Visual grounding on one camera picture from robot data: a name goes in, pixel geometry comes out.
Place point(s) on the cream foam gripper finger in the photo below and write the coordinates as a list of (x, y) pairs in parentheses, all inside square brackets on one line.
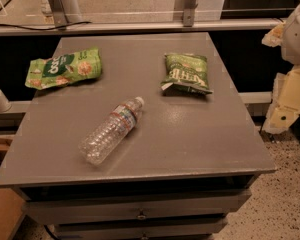
[(285, 107), (274, 37)]

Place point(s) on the dark green jalapeno chip bag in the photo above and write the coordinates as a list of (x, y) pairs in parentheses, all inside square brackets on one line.
[(186, 72)]

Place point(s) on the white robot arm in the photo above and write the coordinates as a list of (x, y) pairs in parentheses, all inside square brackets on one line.
[(290, 47)]

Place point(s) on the light green snack bag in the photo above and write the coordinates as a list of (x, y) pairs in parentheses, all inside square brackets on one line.
[(64, 69)]

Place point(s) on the grey drawer cabinet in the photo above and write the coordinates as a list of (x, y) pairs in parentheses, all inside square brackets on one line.
[(184, 142)]

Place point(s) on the lower grey drawer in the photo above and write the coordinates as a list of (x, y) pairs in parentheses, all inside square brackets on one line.
[(143, 230)]

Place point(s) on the grey drawer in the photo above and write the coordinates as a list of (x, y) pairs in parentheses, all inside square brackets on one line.
[(137, 207), (143, 230)]

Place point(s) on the clear plastic water bottle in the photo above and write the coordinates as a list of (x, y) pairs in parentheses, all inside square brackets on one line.
[(98, 144)]

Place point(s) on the upper grey drawer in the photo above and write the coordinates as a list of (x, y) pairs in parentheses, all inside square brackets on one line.
[(137, 207)]

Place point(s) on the brown cardboard box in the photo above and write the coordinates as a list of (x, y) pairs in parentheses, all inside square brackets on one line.
[(11, 214)]

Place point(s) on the grey metal rail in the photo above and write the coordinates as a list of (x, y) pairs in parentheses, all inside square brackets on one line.
[(85, 28)]

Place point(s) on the right metal bracket post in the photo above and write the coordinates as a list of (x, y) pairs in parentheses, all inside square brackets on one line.
[(189, 8)]

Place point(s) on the metal bracket post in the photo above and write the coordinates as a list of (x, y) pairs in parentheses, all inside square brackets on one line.
[(189, 8), (57, 9)]

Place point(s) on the left metal bracket post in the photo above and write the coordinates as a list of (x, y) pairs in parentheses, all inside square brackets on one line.
[(57, 9)]

